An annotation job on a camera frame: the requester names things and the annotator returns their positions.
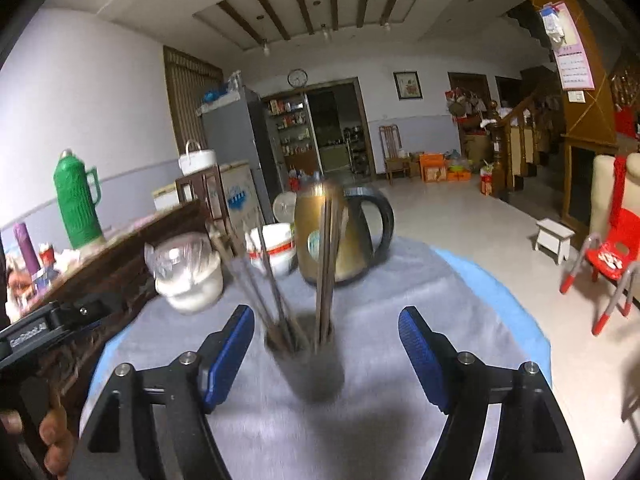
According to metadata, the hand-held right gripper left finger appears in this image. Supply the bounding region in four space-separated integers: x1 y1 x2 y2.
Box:
67 304 256 480

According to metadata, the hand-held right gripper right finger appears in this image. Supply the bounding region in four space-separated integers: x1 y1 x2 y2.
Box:
398 305 586 480

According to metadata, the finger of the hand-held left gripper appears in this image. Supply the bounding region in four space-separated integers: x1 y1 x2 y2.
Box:
61 293 126 332

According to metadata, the group of dark wooden chopsticks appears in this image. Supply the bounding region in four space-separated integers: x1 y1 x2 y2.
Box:
207 220 312 355

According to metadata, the grey cylindrical chopstick holder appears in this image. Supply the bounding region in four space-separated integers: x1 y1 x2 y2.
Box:
264 310 347 404

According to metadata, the long black chopstick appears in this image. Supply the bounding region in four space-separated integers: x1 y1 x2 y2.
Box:
314 197 334 346
322 200 347 343

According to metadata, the person's left hand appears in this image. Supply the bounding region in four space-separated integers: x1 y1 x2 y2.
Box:
39 403 77 480

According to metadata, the dark carved wooden furniture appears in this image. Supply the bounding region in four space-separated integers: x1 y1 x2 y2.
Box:
0 199 221 461

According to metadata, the white ceramic pot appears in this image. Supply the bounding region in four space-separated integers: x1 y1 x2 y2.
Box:
154 252 224 315

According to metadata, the grey tablecloth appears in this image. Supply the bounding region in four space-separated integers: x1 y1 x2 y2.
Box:
80 235 551 480

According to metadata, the purple bottle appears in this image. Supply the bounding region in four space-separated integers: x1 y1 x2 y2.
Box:
13 223 42 284

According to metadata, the blue underlay cloth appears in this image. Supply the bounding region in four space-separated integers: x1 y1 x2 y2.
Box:
85 247 553 411

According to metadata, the green thermos flask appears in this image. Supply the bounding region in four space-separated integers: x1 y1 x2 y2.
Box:
53 149 106 250

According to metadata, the white bowl red pattern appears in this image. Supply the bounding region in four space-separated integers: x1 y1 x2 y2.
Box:
248 222 297 279

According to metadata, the gold electric kettle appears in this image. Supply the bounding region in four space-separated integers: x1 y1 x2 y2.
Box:
293 175 396 287

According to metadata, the wooden glass-door cabinet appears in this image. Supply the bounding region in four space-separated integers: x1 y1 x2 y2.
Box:
175 165 224 233

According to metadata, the white electric fan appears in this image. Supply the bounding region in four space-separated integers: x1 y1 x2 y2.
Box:
272 191 301 227

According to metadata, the white small stool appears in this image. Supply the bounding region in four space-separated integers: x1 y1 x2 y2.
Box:
533 218 576 265

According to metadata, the orange box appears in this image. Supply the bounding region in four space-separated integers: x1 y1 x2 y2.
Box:
419 152 447 184

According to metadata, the wooden chair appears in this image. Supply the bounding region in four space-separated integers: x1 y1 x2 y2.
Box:
378 124 412 184

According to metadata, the red plastic chair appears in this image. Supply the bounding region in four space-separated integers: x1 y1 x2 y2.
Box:
560 207 640 336

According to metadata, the grey refrigerator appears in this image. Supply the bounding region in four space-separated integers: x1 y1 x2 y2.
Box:
201 87 284 211

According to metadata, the wooden staircase railing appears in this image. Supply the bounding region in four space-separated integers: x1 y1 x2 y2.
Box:
487 85 566 202

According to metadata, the brown window blind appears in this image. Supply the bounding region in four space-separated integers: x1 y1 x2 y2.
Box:
163 46 225 162

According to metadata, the shelf with bottles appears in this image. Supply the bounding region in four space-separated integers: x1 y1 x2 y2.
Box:
262 92 322 177

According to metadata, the cream armchair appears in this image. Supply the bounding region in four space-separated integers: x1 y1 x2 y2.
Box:
590 152 640 247

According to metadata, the wooden partition pillar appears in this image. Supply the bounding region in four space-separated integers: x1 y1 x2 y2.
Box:
509 0 622 233

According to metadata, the white bucket with handle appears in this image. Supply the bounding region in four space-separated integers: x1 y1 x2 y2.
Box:
179 140 218 177

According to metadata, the framed wall picture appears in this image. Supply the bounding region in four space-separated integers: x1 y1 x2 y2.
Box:
393 71 424 101

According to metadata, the wall calendar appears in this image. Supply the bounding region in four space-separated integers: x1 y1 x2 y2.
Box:
539 2 596 92

